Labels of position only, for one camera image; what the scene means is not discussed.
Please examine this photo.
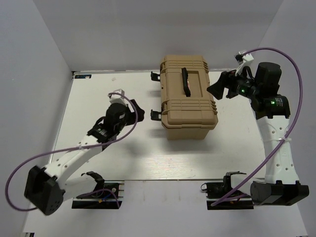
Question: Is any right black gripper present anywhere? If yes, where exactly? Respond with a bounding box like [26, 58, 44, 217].
[206, 65, 261, 100]

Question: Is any tan plastic toolbox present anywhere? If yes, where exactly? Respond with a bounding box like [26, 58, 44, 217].
[160, 55, 218, 140]

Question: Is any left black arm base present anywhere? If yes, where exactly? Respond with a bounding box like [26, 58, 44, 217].
[72, 171, 124, 210]

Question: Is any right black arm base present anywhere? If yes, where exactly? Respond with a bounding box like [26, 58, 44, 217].
[200, 171, 254, 210]

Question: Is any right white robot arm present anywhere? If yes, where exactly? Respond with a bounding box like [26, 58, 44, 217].
[207, 62, 309, 206]

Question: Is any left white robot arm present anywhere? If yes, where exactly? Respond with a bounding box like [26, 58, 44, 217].
[24, 99, 145, 215]

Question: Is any black toolbox latch near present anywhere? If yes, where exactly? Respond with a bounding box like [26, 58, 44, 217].
[150, 110, 161, 121]

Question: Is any black toolbox latch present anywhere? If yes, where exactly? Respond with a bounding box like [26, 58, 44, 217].
[150, 110, 161, 121]
[151, 71, 160, 82]

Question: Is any black toolbox latch far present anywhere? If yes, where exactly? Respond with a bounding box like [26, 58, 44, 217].
[151, 71, 160, 82]

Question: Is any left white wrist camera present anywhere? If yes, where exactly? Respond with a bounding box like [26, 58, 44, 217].
[108, 89, 127, 106]

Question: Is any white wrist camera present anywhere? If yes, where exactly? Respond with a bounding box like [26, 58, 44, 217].
[108, 89, 127, 106]
[235, 51, 254, 76]

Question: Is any black toolbox handle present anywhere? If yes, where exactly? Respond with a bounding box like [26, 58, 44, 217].
[181, 68, 191, 97]

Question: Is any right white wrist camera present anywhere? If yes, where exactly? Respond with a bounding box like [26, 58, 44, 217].
[235, 51, 254, 76]

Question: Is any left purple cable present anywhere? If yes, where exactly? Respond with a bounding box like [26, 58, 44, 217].
[4, 92, 138, 212]

